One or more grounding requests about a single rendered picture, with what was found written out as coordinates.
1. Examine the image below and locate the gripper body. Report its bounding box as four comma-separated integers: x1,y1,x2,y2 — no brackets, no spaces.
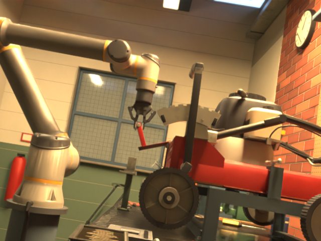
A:
134,89,154,109

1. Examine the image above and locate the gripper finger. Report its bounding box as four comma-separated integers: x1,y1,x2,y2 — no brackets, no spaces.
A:
127,105,141,130
141,108,157,130

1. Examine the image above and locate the dark lever with grey grip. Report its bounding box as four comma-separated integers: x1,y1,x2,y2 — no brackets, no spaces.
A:
181,62,205,174

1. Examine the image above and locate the dark tray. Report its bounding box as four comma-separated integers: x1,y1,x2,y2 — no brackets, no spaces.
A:
68,222,154,241

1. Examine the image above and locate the grey notched plate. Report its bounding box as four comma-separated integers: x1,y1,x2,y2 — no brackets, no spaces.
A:
157,103,223,127

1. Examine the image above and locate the blue framed window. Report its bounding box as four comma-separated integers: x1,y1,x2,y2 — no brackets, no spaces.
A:
67,67,176,169

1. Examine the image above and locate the grey spoked mower wheel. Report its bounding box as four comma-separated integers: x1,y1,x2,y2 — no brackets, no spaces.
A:
300,193,321,241
242,205,276,226
138,167,200,230

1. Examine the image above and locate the thin dark rod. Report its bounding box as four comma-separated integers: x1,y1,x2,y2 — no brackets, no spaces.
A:
84,182,125,225

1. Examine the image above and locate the ceiling light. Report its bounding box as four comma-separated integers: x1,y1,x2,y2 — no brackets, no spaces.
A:
213,0,266,10
162,0,192,12

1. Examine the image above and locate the red lawn mower body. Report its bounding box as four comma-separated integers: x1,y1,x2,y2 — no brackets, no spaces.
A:
164,88,321,199

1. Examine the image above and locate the grey steel mower stand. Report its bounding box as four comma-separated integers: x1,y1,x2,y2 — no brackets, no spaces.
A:
194,160,321,241

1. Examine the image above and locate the green machine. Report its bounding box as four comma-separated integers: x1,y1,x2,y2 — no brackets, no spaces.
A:
220,202,251,219

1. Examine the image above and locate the red fire extinguisher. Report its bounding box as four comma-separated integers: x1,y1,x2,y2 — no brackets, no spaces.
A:
4,153,27,202

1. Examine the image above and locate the yellow flat tool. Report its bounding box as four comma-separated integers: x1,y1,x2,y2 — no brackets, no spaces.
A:
221,218,243,227

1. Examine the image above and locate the red flap handle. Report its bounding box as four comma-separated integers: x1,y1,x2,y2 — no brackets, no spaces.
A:
135,125,170,151

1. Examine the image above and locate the grey gauge post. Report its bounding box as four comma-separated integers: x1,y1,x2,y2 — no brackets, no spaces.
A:
118,156,138,212

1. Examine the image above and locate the black mower handlebar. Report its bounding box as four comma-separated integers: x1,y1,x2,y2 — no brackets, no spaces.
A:
207,114,321,167

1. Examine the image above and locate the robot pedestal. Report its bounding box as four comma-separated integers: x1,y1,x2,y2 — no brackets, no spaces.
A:
5,198,69,241

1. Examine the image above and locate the round wall clock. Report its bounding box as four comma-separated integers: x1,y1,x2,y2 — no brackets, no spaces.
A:
294,9,316,50

